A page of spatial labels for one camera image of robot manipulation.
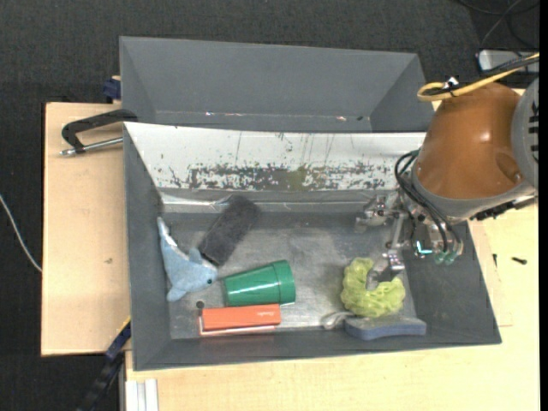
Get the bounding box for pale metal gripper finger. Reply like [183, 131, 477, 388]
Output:
[366, 256, 389, 291]
[384, 253, 407, 283]

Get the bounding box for yellow-green mesh bath sponge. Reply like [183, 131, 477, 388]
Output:
[340, 257, 407, 319]

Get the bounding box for blue-grey flat sponge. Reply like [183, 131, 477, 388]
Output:
[321, 310, 428, 342]

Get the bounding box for green plastic cup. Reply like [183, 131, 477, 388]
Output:
[221, 259, 297, 308]

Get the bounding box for orange stapler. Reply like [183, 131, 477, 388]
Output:
[196, 302, 283, 337]

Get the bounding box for dark grey fuzzy block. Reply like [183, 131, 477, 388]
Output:
[197, 194, 263, 267]

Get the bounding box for blue toy dolphin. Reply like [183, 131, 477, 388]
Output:
[156, 216, 220, 303]

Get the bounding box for grey metal bin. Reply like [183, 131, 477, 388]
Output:
[118, 35, 503, 372]

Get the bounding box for pale wood flat board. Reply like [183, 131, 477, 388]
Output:
[40, 100, 134, 358]

